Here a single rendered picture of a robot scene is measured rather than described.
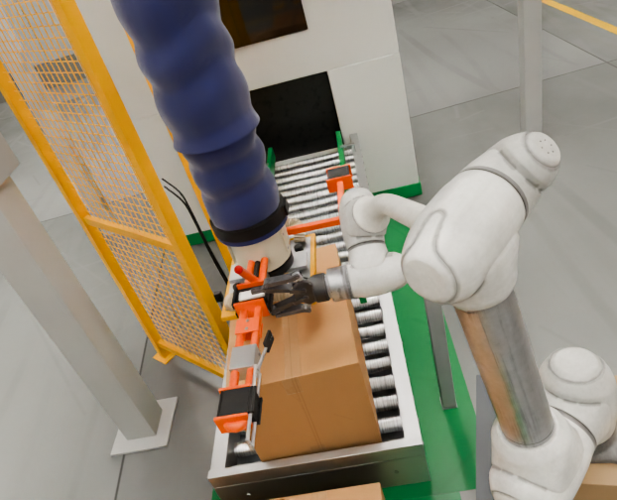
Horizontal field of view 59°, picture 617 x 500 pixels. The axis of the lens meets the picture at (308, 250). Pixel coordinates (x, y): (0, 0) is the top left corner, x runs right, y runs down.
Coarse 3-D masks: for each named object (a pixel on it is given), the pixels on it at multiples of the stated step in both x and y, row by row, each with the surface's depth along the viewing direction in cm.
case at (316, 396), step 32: (320, 256) 200; (288, 320) 176; (320, 320) 173; (352, 320) 183; (288, 352) 165; (320, 352) 162; (352, 352) 159; (256, 384) 158; (288, 384) 158; (320, 384) 159; (352, 384) 160; (288, 416) 166; (320, 416) 168; (352, 416) 169; (256, 448) 175; (288, 448) 176; (320, 448) 177
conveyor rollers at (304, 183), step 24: (288, 168) 356; (312, 168) 347; (288, 192) 327; (312, 192) 319; (336, 192) 316; (288, 216) 305; (312, 216) 304; (336, 240) 281; (360, 312) 229; (360, 336) 221; (384, 360) 206; (384, 384) 198; (384, 408) 191; (240, 432) 198; (384, 432) 184; (240, 456) 192
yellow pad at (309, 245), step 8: (312, 240) 181; (296, 248) 175; (304, 248) 178; (312, 248) 177; (312, 256) 174; (312, 264) 171; (288, 272) 171; (304, 272) 168; (312, 272) 167; (312, 304) 158
